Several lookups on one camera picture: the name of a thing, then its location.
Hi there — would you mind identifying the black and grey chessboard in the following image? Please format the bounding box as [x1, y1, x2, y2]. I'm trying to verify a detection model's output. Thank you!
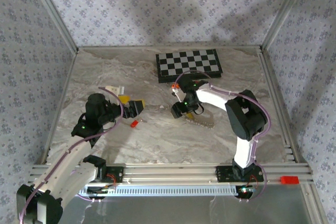
[155, 48, 223, 83]

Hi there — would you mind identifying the grey metal sheet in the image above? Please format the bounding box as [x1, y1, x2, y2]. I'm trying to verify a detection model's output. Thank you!
[26, 185, 325, 224]

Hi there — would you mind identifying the red plastic block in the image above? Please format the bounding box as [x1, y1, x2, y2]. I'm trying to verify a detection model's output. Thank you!
[280, 176, 300, 185]

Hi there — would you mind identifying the aluminium side rail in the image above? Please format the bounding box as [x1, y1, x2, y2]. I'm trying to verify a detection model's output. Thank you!
[39, 49, 79, 166]
[258, 47, 299, 163]

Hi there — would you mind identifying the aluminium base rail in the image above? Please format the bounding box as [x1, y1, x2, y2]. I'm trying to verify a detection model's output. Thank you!
[30, 163, 314, 185]

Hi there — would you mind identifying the aluminium rear rail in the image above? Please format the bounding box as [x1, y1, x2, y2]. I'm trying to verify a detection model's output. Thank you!
[77, 45, 263, 51]

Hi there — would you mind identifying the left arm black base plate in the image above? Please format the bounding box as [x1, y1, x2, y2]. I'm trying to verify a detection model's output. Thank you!
[104, 165, 124, 183]

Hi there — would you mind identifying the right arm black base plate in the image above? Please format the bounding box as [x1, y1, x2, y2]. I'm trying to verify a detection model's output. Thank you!
[215, 165, 264, 183]

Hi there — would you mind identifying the white slotted cable duct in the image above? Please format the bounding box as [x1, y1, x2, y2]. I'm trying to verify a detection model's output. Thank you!
[78, 184, 238, 197]

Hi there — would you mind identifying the aluminium frame post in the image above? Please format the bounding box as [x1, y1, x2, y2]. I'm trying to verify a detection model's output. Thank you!
[261, 0, 313, 50]
[25, 0, 79, 53]

